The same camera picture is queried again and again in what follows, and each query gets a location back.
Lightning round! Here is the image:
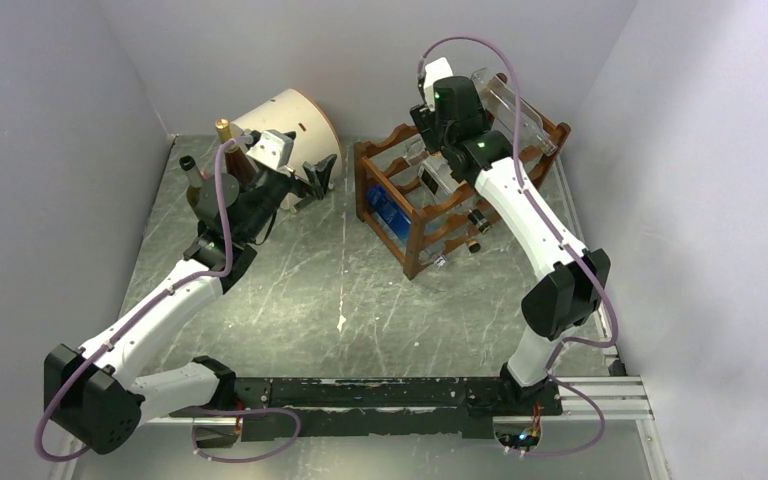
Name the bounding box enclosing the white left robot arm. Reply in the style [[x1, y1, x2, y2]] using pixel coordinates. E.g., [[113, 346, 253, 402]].
[[33, 130, 338, 461]]

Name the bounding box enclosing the brown wooden wine rack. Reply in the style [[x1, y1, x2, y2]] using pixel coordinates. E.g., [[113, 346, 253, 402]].
[[354, 72, 572, 282]]

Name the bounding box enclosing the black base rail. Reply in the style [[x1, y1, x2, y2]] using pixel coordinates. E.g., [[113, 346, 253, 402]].
[[170, 374, 564, 445]]

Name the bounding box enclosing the dark wine bottle cream label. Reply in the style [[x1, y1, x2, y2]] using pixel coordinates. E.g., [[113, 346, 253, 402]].
[[215, 118, 257, 187]]

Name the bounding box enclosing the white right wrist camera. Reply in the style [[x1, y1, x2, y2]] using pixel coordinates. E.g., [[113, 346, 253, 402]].
[[419, 57, 454, 96]]

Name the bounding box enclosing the clear bottle in lower rack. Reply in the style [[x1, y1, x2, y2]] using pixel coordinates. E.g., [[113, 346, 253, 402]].
[[405, 135, 491, 267]]

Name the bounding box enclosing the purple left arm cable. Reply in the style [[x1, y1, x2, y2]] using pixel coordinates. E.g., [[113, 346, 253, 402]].
[[32, 132, 302, 465]]

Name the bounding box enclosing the blue bottle in rack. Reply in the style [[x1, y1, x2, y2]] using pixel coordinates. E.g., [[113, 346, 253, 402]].
[[366, 185, 411, 244]]

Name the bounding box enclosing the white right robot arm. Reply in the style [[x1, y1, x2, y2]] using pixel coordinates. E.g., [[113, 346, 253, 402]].
[[410, 76, 610, 414]]

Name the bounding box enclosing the green wine bottle brown label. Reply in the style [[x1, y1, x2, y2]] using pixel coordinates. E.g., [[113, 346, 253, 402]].
[[179, 155, 217, 213]]

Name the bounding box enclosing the clear empty glass bottle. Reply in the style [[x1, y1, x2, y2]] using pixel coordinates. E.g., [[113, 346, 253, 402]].
[[470, 68, 557, 155]]

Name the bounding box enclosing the cream cylindrical container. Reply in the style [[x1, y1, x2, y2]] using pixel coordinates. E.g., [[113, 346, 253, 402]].
[[229, 88, 345, 190]]

